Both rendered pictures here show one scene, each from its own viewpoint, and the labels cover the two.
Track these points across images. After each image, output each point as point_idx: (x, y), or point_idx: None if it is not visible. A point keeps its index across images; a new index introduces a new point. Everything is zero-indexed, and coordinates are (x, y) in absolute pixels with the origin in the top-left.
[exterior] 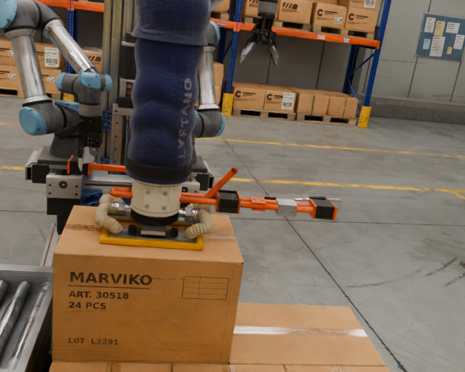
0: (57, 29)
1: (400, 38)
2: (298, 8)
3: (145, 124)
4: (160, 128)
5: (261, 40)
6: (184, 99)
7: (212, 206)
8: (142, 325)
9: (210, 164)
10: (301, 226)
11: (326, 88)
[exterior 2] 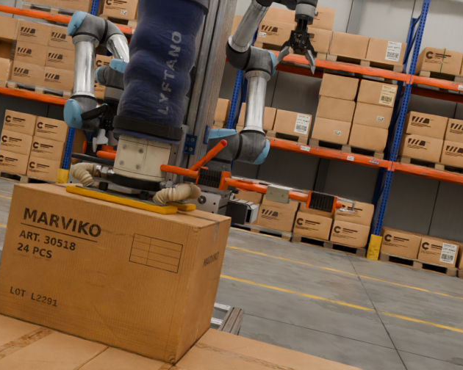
0: (117, 41)
1: None
2: None
3: (131, 75)
4: (143, 78)
5: (293, 41)
6: (169, 50)
7: (309, 318)
8: (84, 287)
9: (328, 289)
10: (412, 358)
11: None
